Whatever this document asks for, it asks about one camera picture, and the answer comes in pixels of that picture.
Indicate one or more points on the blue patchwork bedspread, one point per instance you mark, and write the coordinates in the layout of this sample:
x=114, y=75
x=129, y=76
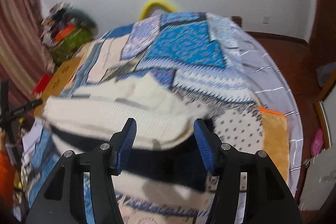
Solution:
x=196, y=57

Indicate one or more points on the orange box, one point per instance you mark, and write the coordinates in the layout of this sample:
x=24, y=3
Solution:
x=64, y=32

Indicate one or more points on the orange plush pillow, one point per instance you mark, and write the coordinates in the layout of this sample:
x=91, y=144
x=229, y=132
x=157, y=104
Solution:
x=275, y=142

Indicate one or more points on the yellow hoop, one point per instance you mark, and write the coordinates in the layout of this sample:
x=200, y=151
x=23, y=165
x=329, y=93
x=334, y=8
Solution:
x=151, y=5

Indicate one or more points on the pink slipper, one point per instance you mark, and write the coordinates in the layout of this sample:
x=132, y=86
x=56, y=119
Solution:
x=317, y=143

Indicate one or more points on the white and navy knit sweater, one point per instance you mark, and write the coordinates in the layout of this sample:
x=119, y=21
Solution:
x=163, y=122

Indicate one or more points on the wooden folding lap table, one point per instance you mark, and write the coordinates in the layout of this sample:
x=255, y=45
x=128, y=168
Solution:
x=61, y=78

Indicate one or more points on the orange sleeve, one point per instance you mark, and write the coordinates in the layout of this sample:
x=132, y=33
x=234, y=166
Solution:
x=7, y=175

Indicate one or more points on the striped maroon curtain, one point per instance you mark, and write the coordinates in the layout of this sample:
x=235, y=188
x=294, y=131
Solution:
x=24, y=59

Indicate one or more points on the grey striped bed sheet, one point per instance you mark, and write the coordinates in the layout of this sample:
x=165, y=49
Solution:
x=271, y=89

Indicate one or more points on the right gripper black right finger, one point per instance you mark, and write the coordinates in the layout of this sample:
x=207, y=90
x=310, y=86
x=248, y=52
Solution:
x=268, y=198

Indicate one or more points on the green patterned storage bag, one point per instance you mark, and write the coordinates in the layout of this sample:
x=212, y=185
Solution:
x=67, y=47

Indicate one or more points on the red box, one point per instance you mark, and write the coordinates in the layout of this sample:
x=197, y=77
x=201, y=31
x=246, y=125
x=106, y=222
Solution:
x=42, y=84

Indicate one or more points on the grey plush toy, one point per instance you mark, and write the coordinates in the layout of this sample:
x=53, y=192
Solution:
x=79, y=18

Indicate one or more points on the white wall socket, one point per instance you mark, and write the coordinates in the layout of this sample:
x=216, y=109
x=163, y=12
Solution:
x=265, y=20

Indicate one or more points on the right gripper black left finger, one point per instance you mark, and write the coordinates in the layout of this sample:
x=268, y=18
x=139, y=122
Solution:
x=61, y=198

